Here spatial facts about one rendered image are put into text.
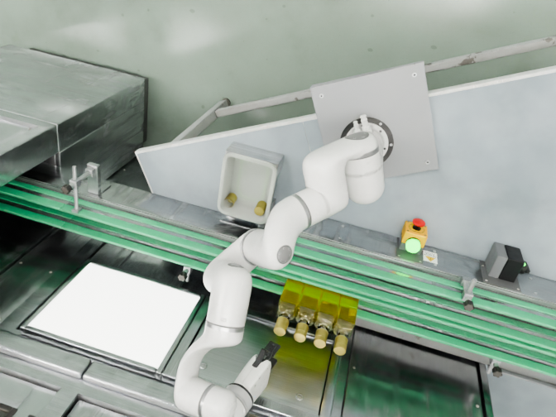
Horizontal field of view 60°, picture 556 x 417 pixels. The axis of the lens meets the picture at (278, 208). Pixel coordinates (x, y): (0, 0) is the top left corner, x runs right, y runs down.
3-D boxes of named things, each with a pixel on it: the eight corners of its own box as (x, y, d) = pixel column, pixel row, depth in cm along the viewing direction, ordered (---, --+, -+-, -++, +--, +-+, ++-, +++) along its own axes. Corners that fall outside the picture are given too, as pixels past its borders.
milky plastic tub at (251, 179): (224, 199, 167) (216, 212, 160) (232, 141, 155) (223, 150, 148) (272, 213, 165) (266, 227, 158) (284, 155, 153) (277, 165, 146)
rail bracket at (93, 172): (98, 186, 174) (59, 217, 155) (97, 144, 165) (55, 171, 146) (111, 189, 173) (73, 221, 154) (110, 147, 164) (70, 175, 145)
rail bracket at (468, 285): (456, 280, 146) (460, 309, 135) (465, 261, 142) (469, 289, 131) (469, 284, 146) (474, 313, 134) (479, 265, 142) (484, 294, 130)
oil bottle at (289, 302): (289, 276, 160) (274, 319, 142) (292, 263, 157) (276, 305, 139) (306, 280, 159) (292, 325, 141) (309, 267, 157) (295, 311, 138)
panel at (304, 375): (88, 265, 166) (20, 333, 138) (88, 258, 165) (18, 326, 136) (342, 343, 155) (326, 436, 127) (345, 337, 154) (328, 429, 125)
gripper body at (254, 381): (247, 420, 115) (270, 388, 124) (252, 393, 110) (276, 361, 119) (222, 405, 118) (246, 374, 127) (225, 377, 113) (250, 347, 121)
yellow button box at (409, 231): (399, 237, 158) (398, 249, 152) (405, 218, 154) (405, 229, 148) (420, 242, 157) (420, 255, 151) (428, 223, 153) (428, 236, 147)
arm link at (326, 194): (293, 221, 117) (278, 160, 110) (367, 184, 127) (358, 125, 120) (315, 232, 109) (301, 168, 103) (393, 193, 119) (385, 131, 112)
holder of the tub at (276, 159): (224, 212, 170) (216, 223, 164) (233, 141, 156) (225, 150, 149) (270, 225, 168) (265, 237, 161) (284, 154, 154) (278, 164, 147)
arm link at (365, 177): (350, 184, 132) (346, 211, 119) (342, 139, 127) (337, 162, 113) (385, 179, 130) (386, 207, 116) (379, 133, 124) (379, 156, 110)
